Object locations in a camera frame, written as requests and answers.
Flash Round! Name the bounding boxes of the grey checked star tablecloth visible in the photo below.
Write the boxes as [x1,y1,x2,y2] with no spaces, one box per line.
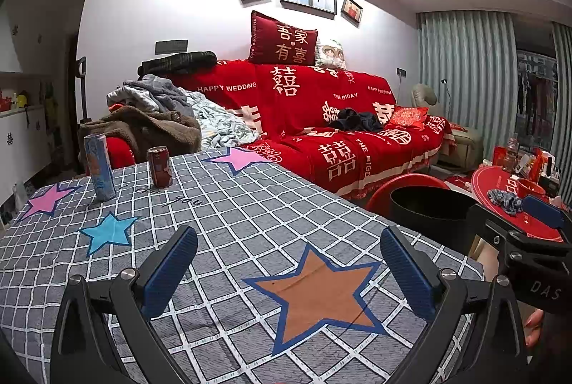
[0,147,485,384]

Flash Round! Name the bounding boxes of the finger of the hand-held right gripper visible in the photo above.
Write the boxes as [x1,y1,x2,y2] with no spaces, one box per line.
[523,194,564,229]
[467,203,572,264]

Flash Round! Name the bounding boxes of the grey blanket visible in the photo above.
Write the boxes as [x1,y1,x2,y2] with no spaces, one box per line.
[106,74,191,112]

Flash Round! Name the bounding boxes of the blue grey knotted cloth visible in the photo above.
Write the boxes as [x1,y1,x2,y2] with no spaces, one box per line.
[487,188,523,215]

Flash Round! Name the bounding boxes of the hanging dark clothes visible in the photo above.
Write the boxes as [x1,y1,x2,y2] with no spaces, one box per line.
[518,67,555,121]

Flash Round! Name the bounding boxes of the small red photo frame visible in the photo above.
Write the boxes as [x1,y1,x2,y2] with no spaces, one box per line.
[341,0,364,25]

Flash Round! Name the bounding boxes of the black suitcase with handle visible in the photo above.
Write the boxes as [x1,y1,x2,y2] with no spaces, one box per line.
[75,56,97,177]

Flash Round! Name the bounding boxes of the large red printed cushion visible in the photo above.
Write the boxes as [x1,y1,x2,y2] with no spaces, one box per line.
[247,11,319,67]

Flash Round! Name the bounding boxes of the small red patterned cushion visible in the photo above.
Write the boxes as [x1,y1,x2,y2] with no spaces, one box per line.
[385,107,430,130]

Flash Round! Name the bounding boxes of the round red table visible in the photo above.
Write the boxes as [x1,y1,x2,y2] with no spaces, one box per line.
[471,167,572,244]

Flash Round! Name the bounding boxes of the person's right hand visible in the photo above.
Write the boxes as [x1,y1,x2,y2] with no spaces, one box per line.
[524,307,545,349]

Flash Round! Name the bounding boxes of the glass jar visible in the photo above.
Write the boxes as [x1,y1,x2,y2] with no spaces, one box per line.
[504,133,521,172]

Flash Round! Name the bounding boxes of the brown fleece coat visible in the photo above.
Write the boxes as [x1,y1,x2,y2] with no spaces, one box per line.
[78,104,202,163]

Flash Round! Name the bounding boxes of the beige leather armchair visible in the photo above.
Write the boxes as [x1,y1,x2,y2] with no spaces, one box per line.
[411,84,483,168]

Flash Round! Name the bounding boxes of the black trash bin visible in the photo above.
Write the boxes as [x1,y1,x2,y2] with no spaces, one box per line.
[390,186,480,251]

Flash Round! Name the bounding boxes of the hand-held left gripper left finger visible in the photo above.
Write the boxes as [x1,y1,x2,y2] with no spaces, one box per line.
[50,225,199,384]

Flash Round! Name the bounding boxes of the black folded blanket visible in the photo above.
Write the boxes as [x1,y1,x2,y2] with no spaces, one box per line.
[142,51,217,76]

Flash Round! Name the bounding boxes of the red covered sofa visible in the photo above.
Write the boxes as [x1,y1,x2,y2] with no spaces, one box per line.
[167,60,454,201]

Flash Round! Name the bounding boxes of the red bowl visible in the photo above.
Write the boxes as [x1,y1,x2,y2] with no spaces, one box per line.
[516,178,547,199]

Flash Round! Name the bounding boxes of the floor lamp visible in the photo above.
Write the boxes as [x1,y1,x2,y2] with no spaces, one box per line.
[440,79,452,117]

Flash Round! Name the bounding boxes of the red plastic chair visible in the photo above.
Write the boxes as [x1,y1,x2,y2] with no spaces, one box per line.
[105,137,135,170]
[366,174,450,212]

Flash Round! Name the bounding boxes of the short red drink can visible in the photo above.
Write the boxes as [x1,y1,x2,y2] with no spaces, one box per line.
[147,146,174,188]

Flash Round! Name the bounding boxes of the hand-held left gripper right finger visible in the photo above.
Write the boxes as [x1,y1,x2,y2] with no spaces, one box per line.
[380,225,530,384]

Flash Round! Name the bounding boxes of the black wall panel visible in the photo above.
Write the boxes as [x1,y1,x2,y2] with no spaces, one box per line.
[155,39,188,54]

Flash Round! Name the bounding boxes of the pale green curtain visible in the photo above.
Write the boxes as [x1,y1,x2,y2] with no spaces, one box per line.
[552,21,572,85]
[415,11,519,157]

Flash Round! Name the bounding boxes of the tall blue drink can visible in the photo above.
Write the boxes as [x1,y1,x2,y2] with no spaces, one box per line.
[84,134,117,202]

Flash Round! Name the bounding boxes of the white cabinet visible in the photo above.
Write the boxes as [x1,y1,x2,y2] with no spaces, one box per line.
[0,104,50,206]

